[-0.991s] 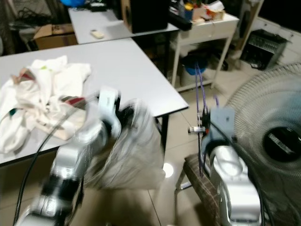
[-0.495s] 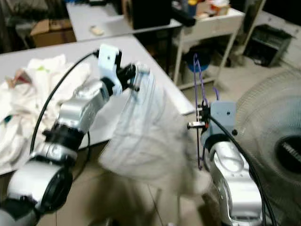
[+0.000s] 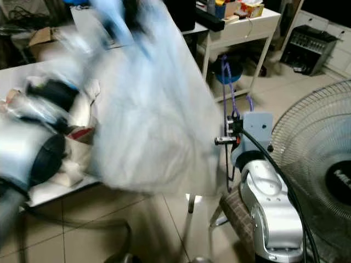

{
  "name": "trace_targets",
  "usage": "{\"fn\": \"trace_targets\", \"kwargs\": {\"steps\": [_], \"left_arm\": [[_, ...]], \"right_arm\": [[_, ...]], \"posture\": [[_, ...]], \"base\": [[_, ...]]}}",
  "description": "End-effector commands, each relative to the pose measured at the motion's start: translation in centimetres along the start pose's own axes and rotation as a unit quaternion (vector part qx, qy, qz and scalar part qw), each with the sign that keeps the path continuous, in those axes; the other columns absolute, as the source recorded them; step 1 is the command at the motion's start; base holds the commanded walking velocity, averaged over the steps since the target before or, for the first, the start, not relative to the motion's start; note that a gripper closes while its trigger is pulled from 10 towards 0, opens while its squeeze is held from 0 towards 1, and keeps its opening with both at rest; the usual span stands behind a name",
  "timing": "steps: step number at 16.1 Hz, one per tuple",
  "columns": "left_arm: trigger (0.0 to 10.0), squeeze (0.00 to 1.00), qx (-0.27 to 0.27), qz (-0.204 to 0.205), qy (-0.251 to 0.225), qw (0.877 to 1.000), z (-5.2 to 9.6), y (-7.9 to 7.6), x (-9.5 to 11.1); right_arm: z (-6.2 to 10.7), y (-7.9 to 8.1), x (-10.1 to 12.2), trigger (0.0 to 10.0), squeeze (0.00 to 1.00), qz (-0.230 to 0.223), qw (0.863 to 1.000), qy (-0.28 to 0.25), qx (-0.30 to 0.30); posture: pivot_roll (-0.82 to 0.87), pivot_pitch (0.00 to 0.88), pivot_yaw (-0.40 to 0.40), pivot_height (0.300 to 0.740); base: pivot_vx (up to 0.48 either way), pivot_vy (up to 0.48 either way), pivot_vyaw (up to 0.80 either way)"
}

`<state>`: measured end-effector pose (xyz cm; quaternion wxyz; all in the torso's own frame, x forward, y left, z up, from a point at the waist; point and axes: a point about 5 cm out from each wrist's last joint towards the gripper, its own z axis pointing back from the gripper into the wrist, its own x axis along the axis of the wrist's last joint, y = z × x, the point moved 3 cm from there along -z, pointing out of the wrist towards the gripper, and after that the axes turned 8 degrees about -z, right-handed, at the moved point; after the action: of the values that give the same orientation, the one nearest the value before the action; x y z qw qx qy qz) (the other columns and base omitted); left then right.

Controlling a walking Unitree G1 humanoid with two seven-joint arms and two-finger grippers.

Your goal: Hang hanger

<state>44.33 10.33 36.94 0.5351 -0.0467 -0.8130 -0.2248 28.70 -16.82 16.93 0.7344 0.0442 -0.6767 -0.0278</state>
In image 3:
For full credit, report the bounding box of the blue stool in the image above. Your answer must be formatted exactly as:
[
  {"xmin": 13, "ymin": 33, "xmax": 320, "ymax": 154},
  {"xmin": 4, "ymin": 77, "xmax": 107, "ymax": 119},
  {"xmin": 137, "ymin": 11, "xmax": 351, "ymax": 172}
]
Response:
[{"xmin": 214, "ymin": 55, "xmax": 245, "ymax": 85}]

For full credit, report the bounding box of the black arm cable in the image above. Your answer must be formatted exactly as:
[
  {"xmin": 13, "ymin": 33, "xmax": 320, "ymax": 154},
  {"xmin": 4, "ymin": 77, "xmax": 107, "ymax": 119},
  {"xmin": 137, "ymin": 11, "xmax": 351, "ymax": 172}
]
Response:
[
  {"xmin": 240, "ymin": 130, "xmax": 318, "ymax": 263},
  {"xmin": 26, "ymin": 209, "xmax": 135, "ymax": 261}
]

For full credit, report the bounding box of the grey standing fan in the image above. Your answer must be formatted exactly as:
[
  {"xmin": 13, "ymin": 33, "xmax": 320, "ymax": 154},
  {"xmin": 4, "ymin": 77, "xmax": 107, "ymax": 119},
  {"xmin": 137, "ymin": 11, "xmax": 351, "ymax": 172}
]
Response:
[{"xmin": 269, "ymin": 79, "xmax": 351, "ymax": 263}]

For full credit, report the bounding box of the black audio mixer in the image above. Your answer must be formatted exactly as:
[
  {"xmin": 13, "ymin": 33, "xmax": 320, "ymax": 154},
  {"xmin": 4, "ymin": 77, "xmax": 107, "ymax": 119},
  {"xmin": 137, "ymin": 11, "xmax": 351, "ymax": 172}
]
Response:
[{"xmin": 280, "ymin": 25, "xmax": 339, "ymax": 76}]

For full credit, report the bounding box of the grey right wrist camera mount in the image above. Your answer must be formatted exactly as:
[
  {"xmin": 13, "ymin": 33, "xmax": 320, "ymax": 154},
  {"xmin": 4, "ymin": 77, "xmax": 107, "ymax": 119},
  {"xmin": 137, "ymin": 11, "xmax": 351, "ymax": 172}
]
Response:
[{"xmin": 231, "ymin": 112, "xmax": 274, "ymax": 168}]

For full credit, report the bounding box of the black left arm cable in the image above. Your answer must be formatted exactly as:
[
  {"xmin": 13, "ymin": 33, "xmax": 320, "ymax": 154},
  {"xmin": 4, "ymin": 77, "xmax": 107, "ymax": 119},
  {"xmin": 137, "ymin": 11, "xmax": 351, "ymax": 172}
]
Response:
[{"xmin": 26, "ymin": 209, "xmax": 135, "ymax": 261}]

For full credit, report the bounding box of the black bar speaker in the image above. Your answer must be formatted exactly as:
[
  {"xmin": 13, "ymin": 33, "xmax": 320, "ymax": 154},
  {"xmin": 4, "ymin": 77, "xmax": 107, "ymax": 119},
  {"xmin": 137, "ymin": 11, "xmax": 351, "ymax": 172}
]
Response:
[{"xmin": 195, "ymin": 8, "xmax": 225, "ymax": 32}]

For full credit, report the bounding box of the open cardboard box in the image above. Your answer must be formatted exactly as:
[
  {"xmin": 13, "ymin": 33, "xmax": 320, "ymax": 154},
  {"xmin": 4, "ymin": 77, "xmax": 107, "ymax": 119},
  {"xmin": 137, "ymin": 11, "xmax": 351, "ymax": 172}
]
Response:
[{"xmin": 27, "ymin": 26, "xmax": 62, "ymax": 61}]

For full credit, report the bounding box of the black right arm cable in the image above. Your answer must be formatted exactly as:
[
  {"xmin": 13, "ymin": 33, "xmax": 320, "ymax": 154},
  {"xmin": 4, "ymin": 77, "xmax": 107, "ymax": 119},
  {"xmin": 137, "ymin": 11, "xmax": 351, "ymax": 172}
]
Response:
[{"xmin": 240, "ymin": 130, "xmax": 318, "ymax": 263}]

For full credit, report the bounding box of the yellow carton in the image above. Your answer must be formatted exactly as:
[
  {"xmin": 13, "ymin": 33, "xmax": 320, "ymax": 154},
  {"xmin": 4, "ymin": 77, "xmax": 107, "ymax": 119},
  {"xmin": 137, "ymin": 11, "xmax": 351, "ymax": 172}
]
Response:
[{"xmin": 240, "ymin": 0, "xmax": 265, "ymax": 17}]

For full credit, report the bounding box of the purple clothes hanger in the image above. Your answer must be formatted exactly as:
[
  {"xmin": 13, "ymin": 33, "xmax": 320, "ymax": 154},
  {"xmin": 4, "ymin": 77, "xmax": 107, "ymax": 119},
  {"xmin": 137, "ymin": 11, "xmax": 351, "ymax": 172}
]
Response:
[{"xmin": 221, "ymin": 55, "xmax": 254, "ymax": 192}]

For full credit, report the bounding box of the plaid seat metal chair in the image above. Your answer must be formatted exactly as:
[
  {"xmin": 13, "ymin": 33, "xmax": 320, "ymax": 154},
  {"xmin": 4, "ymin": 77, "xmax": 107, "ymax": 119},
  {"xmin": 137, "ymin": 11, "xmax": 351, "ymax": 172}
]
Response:
[{"xmin": 208, "ymin": 189, "xmax": 258, "ymax": 259}]

